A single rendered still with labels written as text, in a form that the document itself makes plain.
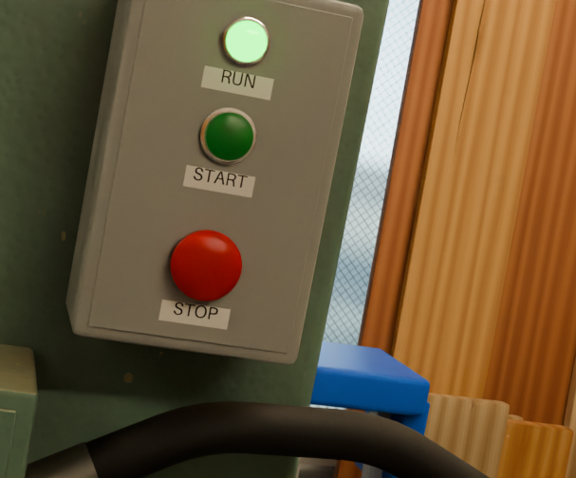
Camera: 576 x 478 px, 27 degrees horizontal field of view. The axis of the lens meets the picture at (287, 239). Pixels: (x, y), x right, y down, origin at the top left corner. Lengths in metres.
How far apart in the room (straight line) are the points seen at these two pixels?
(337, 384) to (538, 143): 0.86
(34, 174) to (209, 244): 0.10
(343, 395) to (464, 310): 0.70
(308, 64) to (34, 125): 0.13
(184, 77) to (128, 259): 0.08
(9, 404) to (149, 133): 0.12
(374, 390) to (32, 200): 0.85
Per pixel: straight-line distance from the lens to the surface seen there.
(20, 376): 0.51
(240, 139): 0.50
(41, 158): 0.56
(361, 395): 1.35
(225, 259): 0.50
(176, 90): 0.50
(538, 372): 2.14
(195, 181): 0.50
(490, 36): 2.01
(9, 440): 0.50
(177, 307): 0.51
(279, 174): 0.51
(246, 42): 0.50
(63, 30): 0.56
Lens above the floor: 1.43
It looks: 6 degrees down
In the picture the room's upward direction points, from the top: 11 degrees clockwise
